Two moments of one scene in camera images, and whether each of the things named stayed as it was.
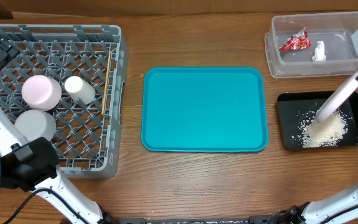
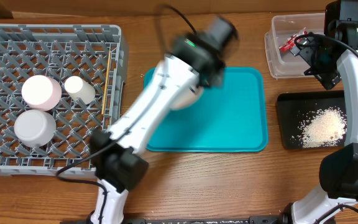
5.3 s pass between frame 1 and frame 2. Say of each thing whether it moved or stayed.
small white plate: stayed
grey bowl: stayed
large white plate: moved
